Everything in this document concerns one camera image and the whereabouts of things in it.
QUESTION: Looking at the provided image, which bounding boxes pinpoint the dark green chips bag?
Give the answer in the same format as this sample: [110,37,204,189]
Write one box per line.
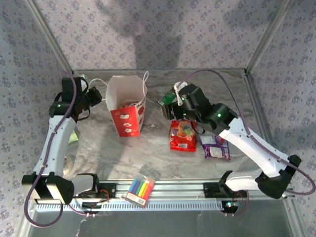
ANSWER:
[157,90,179,107]

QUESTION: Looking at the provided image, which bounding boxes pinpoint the red fruit candy bag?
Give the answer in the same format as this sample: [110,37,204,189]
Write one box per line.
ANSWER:
[169,120,198,152]

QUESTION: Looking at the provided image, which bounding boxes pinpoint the purple snack bag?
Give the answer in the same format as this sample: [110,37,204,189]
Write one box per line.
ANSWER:
[198,134,231,160]

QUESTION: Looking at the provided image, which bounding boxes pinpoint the white red printed paper bag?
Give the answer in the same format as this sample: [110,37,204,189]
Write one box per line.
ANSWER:
[89,71,150,138]

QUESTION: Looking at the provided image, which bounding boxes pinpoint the light green paper pad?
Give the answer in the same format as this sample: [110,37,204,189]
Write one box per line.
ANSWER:
[69,128,79,145]

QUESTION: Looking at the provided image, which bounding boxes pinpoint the roll of clear tape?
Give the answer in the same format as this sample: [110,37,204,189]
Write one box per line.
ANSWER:
[61,155,75,175]

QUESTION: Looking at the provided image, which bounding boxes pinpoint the black controller board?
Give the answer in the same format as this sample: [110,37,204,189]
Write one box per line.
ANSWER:
[82,201,102,215]
[221,199,239,215]

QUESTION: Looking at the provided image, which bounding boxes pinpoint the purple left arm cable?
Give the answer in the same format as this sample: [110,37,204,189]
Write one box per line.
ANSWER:
[23,70,109,228]

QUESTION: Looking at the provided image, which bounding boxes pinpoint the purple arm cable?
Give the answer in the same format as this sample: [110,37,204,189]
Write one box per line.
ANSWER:
[182,69,316,218]
[23,70,109,228]

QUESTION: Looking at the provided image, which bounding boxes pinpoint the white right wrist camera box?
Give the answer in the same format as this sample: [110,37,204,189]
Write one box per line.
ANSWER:
[173,82,190,94]

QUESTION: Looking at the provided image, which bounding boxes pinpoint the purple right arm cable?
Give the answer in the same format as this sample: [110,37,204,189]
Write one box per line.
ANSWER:
[182,69,316,218]

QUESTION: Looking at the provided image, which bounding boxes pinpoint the aluminium frame rail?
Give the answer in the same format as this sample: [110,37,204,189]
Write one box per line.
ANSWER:
[243,69,297,198]

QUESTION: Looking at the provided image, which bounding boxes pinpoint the aluminium frame post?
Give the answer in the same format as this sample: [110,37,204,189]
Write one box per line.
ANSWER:
[24,0,75,75]
[245,0,294,74]

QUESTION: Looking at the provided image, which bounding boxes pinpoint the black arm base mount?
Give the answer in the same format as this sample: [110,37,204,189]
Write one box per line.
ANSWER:
[73,181,117,198]
[203,181,249,198]

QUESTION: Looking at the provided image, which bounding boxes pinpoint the aluminium extrusion mounting rail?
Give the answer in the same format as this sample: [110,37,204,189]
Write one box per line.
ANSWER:
[71,180,296,200]

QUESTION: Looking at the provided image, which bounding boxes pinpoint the white slotted cable duct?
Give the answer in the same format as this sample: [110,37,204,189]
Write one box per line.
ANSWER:
[36,199,228,212]

